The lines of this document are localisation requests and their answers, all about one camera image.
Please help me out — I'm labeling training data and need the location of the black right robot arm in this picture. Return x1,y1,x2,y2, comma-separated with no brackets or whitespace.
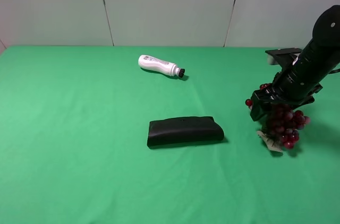
250,5,339,121

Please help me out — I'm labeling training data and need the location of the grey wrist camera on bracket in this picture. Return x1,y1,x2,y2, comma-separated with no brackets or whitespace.
265,48,302,71

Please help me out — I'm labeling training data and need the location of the red grape bunch with leaves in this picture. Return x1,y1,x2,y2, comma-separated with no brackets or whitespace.
245,83,310,152

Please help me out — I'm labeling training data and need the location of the white bottle with black cap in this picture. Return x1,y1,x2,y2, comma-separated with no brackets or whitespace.
138,55,185,78

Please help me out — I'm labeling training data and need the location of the black folded cloth pouch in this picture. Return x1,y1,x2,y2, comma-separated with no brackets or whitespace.
147,116,225,149

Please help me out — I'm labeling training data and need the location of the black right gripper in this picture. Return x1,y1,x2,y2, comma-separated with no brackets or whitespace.
250,72,323,122

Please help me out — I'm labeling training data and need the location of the green table cloth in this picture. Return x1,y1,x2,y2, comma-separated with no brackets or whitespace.
1,46,339,223

